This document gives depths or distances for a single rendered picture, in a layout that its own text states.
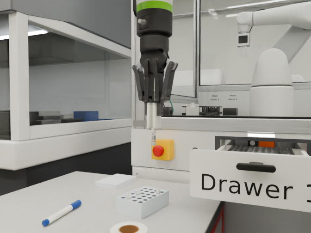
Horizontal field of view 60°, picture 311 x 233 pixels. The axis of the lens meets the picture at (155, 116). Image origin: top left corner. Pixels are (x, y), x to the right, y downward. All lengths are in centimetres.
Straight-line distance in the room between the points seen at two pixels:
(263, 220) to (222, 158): 41
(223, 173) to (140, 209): 21
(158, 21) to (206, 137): 45
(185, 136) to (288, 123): 33
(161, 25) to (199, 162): 34
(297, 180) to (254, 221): 40
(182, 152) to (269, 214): 34
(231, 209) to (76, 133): 75
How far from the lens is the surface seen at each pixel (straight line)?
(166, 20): 70
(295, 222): 99
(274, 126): 93
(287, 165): 61
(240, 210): 99
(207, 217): 70
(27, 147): 111
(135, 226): 55
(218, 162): 62
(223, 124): 94
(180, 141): 98
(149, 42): 68
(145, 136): 103
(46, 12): 122
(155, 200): 72
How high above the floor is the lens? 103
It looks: 2 degrees down
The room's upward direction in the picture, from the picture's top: straight up
